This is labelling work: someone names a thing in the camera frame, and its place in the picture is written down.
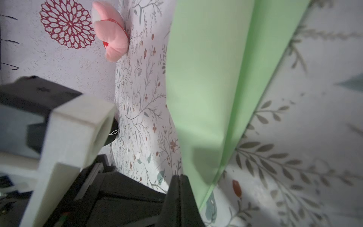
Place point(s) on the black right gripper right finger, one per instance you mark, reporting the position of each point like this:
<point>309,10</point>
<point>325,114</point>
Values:
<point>190,216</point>

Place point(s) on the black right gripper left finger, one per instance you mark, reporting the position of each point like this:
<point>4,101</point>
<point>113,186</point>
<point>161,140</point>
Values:
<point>170,215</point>

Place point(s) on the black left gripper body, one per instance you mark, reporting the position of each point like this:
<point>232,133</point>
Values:
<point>102,197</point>

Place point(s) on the light green paper sheet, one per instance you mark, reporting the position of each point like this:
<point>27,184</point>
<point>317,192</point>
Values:
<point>220,58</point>

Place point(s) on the striped hat doll plush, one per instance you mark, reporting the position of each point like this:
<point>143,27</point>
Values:
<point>113,132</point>

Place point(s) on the pink plush red dotted dress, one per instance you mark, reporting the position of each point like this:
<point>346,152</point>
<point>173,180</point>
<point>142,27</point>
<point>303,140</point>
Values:
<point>109,27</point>

